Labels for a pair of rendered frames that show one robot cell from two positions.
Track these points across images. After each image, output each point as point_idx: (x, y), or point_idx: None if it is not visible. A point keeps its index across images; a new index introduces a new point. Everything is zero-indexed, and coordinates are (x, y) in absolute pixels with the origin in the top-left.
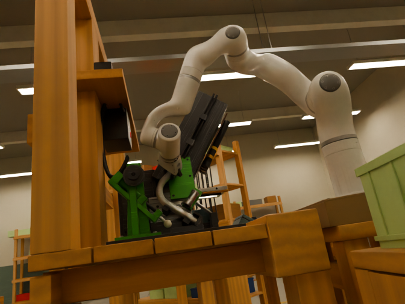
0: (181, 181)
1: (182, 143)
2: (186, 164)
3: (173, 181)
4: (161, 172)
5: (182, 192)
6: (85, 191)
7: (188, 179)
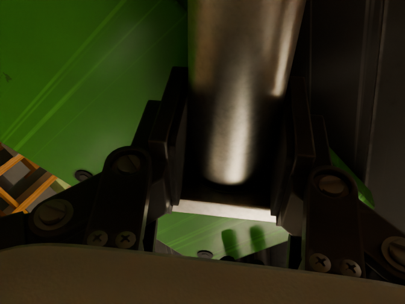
0: (87, 102)
1: None
2: (180, 227)
3: (149, 60)
4: (365, 73)
5: None
6: None
7: (65, 148)
